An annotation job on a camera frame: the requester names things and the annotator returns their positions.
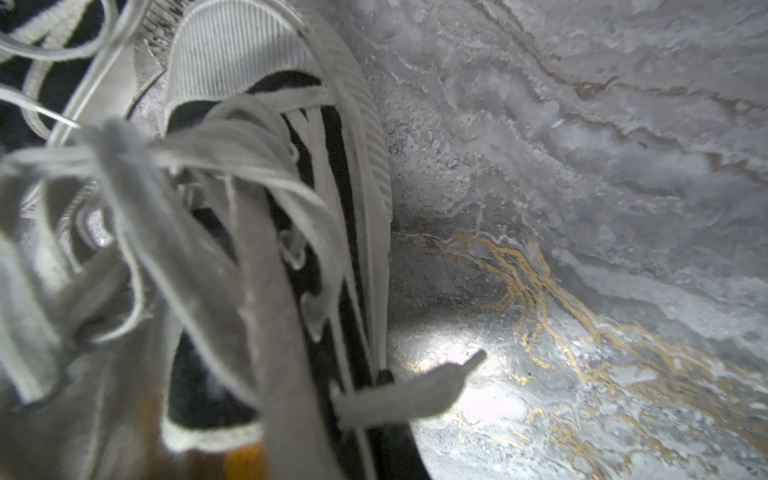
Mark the orange insole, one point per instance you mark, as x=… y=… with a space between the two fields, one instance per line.
x=245 y=463

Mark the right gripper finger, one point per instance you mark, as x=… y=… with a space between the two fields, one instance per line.
x=394 y=406

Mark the black canvas sneaker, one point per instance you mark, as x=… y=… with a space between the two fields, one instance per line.
x=209 y=271
x=65 y=62

